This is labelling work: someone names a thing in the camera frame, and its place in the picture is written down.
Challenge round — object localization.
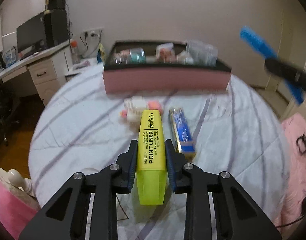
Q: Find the pink blanket right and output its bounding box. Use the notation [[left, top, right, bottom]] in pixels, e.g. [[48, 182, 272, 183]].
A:
[[274, 113, 306, 235]]

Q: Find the rose gold metallic cup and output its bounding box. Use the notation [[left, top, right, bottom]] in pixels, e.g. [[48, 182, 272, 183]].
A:
[[156, 43, 176, 63]]

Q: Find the white desk with drawers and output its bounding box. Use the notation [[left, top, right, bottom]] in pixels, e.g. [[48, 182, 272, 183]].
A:
[[0, 41, 73, 105]]

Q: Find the black speaker box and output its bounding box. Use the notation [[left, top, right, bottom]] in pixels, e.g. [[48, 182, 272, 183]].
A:
[[46, 0, 65, 11]]

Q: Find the white wall power strip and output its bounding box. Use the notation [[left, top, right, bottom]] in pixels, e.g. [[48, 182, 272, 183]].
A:
[[82, 27, 104, 36]]

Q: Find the yellow highlighter pen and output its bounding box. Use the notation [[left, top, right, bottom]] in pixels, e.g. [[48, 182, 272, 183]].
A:
[[136, 109, 167, 205]]

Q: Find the clear glass jar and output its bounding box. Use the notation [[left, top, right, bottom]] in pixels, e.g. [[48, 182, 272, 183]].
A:
[[113, 49, 132, 64]]

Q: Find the clear plastic case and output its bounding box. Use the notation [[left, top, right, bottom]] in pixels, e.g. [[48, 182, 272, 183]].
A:
[[187, 40, 218, 66]]

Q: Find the white bed post knob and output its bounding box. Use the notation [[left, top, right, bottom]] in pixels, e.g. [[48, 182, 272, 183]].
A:
[[8, 169, 36, 198]]

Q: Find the white round toy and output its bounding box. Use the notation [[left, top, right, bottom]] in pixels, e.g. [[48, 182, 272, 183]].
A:
[[176, 50, 194, 64]]

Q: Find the white round bed sheet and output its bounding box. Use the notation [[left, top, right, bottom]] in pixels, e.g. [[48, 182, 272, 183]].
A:
[[29, 65, 290, 239]]

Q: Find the snack bag blue yellow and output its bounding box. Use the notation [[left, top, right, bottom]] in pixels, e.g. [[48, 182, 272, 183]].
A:
[[97, 42, 106, 63]]

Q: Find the white low side cabinet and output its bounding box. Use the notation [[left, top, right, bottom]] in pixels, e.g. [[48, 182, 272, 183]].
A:
[[65, 58, 97, 82]]

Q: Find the pink white block toy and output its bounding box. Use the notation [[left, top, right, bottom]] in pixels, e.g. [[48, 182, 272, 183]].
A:
[[120, 96, 163, 123]]

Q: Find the pink bed headboard cushion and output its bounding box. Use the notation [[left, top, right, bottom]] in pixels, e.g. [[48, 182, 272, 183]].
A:
[[0, 181, 38, 239]]

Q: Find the pink storage box black rim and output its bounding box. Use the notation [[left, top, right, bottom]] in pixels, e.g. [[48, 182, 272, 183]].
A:
[[102, 40, 231, 94]]

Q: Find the black office chair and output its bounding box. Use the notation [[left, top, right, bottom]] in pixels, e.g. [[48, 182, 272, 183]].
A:
[[0, 86, 20, 146]]

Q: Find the bottle with orange cap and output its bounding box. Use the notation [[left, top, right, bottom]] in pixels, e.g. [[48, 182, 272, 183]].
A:
[[70, 40, 81, 64]]

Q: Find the blue gold rectangular box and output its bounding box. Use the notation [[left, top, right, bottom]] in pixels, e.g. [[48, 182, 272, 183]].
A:
[[169, 107, 196, 160]]

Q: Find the black computer monitor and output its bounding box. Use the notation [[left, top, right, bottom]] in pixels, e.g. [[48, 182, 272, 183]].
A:
[[16, 12, 47, 52]]

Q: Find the black computer tower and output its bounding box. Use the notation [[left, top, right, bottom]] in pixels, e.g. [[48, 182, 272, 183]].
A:
[[44, 10, 69, 48]]

